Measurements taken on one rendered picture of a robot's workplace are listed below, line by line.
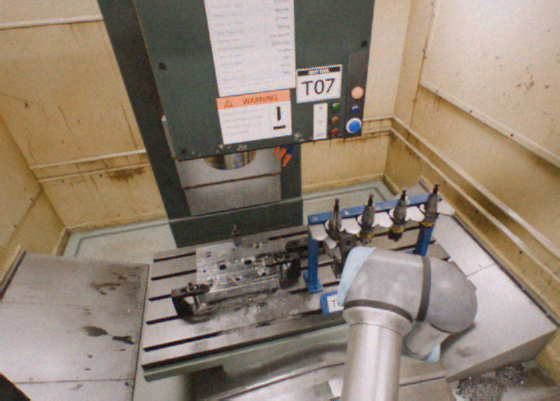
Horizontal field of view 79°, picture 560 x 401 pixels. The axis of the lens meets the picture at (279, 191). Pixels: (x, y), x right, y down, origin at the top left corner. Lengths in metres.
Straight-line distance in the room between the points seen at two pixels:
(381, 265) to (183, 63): 0.52
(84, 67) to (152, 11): 1.18
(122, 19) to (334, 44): 0.85
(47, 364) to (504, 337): 1.66
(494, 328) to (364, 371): 1.01
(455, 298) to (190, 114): 0.60
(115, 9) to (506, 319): 1.76
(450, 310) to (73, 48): 1.71
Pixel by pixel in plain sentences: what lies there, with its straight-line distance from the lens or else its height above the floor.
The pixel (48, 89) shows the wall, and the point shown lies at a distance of 1.94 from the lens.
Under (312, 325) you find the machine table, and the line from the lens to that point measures 1.25.
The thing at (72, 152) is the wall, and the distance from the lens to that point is 2.05.
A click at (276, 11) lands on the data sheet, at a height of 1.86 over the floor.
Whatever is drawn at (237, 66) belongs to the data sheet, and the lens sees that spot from 0.72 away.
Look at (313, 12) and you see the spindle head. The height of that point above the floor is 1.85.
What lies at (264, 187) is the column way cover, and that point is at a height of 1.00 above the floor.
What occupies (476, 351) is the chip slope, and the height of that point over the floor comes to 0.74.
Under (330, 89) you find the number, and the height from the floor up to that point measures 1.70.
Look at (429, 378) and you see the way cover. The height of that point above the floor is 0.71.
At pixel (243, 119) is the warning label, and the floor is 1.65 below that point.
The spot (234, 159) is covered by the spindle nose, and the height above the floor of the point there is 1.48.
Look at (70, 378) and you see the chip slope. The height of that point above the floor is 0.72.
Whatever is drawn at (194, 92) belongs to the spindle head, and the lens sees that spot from 0.73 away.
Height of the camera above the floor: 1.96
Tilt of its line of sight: 37 degrees down
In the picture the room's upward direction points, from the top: 4 degrees counter-clockwise
